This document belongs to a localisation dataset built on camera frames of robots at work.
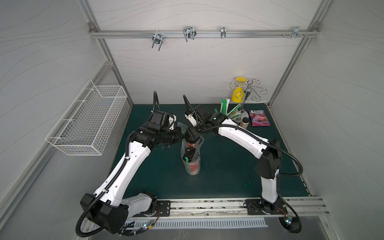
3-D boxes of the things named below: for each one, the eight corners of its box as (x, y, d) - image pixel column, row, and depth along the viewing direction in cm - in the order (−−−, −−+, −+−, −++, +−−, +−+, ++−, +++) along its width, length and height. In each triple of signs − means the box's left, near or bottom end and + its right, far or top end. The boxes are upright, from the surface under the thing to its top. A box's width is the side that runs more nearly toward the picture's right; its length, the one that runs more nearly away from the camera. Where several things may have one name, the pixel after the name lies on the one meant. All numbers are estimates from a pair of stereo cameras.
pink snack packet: (252, 126, 109) (253, 123, 107) (248, 112, 119) (249, 109, 116) (268, 126, 110) (269, 123, 107) (262, 112, 119) (264, 109, 116)
